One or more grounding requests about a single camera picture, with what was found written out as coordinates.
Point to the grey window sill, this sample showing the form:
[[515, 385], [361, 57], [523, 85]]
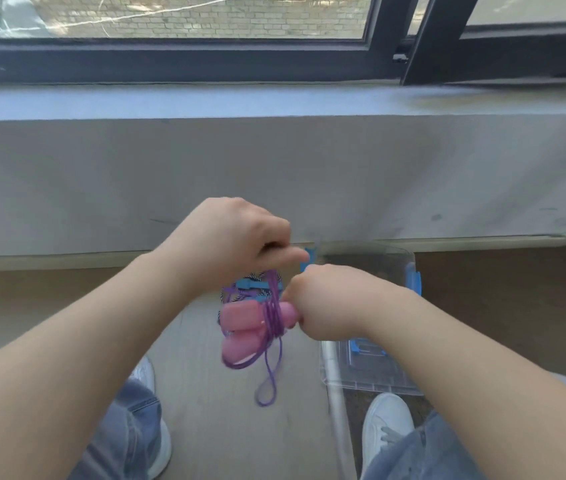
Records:
[[213, 100]]

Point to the dark open window sash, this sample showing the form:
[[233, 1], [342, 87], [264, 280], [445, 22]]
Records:
[[437, 39]]

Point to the dark window frame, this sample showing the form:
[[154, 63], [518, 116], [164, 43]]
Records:
[[163, 59]]

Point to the blue jeans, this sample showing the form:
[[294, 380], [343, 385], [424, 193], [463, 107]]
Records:
[[123, 434]]

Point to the person's left hand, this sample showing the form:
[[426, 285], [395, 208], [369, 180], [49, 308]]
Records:
[[218, 239]]

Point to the white left shoe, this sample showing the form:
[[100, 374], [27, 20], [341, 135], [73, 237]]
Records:
[[149, 377]]

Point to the person's right forearm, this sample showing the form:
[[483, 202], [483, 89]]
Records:
[[472, 384]]

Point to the white right shoe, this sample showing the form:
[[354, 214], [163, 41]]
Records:
[[385, 419]]

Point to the white shoe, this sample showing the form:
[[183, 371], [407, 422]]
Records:
[[149, 377], [385, 419]]

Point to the person's left forearm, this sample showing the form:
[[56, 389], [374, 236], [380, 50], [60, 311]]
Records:
[[78, 354]]

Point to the person's right hand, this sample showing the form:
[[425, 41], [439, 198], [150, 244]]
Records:
[[343, 302]]

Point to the blue plastic clip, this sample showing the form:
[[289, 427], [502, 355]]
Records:
[[249, 283]]

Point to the person's right fingers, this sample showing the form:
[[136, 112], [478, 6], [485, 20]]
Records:
[[303, 294]]

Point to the clear storage box blue latches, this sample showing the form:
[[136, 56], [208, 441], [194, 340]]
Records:
[[378, 367]]

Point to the person's left thumb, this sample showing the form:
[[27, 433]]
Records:
[[288, 257]]

